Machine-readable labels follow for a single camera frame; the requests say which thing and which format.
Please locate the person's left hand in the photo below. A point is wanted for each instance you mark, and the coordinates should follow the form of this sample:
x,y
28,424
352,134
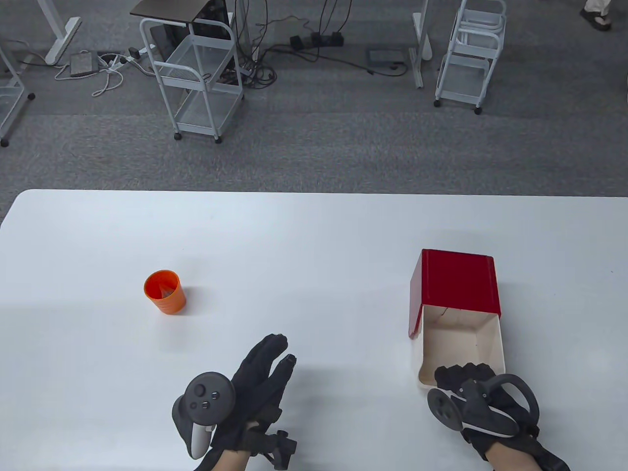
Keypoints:
x,y
257,382

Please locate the person's right hand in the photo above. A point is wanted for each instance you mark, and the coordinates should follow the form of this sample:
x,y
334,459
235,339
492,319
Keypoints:
x,y
461,375

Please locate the red white tea bag box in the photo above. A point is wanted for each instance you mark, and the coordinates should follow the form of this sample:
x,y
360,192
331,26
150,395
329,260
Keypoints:
x,y
456,279

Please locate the orange plastic cup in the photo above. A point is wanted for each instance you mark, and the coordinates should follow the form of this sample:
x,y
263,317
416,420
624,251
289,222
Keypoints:
x,y
171,304

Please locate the translucent pyramid tea bag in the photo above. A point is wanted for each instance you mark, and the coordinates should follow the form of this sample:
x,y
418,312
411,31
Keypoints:
x,y
164,290

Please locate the person's right forearm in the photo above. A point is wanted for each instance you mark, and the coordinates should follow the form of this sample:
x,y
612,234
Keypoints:
x,y
510,458

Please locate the person's left forearm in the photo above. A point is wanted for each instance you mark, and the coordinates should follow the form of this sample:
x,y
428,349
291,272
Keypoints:
x,y
225,462

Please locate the grey box device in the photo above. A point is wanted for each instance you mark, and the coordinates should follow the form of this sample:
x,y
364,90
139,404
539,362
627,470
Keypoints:
x,y
83,64

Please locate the black white right controller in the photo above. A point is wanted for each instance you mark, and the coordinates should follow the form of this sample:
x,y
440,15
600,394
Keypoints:
x,y
444,407

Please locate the black white controller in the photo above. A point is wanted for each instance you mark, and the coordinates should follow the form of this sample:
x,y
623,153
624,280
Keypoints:
x,y
444,407
206,397

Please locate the black white left controller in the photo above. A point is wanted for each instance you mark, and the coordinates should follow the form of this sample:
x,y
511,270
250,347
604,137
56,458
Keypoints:
x,y
206,397

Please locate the white stacked utility cart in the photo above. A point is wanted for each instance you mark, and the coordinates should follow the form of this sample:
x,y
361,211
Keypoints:
x,y
463,78

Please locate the grey floor outlet plate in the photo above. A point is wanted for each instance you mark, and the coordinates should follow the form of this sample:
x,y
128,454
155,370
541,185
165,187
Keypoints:
x,y
385,56

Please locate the white desk leg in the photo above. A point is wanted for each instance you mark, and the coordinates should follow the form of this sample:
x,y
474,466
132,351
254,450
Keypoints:
x,y
421,44
61,39

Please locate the black power strip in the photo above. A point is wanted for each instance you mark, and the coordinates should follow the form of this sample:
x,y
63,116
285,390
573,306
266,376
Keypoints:
x,y
316,40

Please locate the white power strip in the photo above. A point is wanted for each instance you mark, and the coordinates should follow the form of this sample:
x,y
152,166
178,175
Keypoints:
x,y
128,58

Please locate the black computer tower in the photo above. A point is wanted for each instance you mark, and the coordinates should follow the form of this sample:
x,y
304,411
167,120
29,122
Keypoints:
x,y
216,12

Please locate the white cart with black wheels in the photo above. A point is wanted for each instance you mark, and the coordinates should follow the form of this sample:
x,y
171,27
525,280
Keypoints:
x,y
7,105

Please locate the dark top small desk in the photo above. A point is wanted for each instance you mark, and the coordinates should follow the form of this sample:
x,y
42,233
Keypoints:
x,y
167,9

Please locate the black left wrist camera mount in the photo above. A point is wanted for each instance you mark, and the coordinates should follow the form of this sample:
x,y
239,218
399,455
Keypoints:
x,y
279,449

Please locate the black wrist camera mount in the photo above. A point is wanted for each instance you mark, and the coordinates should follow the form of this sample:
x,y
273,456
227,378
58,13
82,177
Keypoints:
x,y
279,449
552,458

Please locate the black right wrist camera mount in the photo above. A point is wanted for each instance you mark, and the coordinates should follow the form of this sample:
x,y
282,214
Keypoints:
x,y
552,458

